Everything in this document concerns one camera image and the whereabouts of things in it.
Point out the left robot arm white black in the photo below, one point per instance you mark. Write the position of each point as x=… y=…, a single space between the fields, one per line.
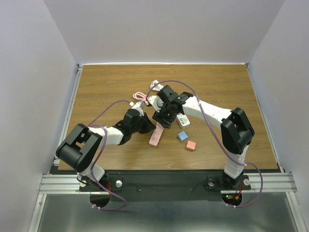
x=79 y=148

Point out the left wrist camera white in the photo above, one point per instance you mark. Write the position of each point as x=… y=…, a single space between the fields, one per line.
x=138 y=106

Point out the white power strip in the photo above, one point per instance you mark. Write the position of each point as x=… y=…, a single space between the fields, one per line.
x=183 y=120

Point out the pink power strip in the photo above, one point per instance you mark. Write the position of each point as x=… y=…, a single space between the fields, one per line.
x=156 y=135

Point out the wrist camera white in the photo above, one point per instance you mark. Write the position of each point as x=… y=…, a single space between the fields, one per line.
x=138 y=106
x=156 y=102

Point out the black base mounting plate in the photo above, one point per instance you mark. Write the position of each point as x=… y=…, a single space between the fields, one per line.
x=172 y=185

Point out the blue usb charger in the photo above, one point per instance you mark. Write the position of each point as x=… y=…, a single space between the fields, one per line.
x=182 y=136

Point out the aluminium frame rail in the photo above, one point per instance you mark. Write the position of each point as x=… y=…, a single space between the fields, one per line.
x=59 y=181

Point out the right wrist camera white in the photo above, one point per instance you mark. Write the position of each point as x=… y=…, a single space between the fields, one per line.
x=156 y=102

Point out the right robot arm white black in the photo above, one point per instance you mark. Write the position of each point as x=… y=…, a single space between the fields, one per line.
x=236 y=130

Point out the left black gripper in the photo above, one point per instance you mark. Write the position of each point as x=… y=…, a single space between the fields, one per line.
x=148 y=126

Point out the pink usb charger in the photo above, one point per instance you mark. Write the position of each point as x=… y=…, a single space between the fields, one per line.
x=191 y=146

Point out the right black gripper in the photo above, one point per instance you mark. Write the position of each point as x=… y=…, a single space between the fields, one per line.
x=158 y=117

